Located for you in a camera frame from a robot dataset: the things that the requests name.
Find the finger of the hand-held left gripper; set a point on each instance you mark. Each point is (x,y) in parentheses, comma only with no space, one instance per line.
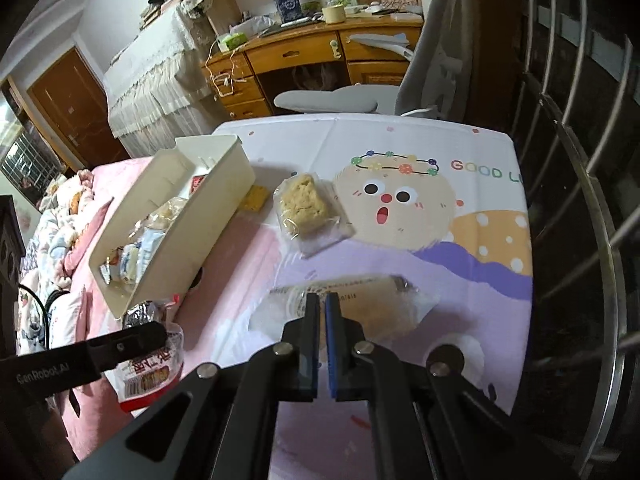
(127,344)

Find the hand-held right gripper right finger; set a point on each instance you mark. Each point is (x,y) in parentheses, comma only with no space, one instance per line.
(331,345)

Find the rice crispy cake packet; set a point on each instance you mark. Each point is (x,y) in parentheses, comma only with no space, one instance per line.
(302,202)
(167,212)

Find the pale yellow pot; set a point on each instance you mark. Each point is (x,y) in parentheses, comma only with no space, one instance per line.
(332,14)

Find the green tissue box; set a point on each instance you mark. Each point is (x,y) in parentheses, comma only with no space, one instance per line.
(232,41)

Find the white flat box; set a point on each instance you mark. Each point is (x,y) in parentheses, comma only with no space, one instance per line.
(405,16)

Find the white plastic storage bin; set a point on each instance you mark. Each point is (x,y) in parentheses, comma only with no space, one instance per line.
(210,210)

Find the white lace cover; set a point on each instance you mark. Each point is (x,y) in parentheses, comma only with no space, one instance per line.
(150,85)

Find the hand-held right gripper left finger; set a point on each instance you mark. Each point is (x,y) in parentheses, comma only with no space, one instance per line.
(311,340)

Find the red label snack packet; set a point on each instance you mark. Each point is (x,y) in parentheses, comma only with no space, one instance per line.
(199,182)

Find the dark cabinet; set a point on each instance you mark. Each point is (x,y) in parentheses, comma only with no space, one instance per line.
(10,260)

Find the floral cloth bag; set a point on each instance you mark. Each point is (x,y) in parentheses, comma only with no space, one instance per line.
(195,2)

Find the clear bread packet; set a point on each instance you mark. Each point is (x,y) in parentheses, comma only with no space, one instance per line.
(370,305)

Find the wooden desk with drawers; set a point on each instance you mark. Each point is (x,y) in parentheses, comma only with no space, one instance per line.
(295,50)

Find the metal window bars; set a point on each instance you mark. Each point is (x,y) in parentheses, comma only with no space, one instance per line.
(617,280)

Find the white snack packet red edges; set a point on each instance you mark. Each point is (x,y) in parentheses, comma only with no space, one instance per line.
(111,262)

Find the wooden door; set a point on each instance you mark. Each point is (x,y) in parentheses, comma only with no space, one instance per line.
(65,105)

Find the orange cracker packet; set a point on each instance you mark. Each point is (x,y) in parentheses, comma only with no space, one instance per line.
(255,198)

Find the nut crisp clear packet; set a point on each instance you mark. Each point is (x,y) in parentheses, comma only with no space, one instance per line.
(150,380)

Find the dark latticed window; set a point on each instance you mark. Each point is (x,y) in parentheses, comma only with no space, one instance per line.
(25,160)

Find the white plastic bag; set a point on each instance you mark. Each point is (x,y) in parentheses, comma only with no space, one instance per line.
(250,25)

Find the blue snack packet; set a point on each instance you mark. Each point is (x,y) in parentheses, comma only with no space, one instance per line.
(152,240)

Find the yellow cake packet blue print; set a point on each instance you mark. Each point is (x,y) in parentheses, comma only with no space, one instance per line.
(132,262)

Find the pink blanket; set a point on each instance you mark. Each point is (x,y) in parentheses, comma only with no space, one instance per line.
(120,175)

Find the grey office chair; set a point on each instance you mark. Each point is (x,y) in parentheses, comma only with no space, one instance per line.
(430,50)

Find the floral patterned quilt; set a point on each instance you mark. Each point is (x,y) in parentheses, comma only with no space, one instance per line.
(60,220)

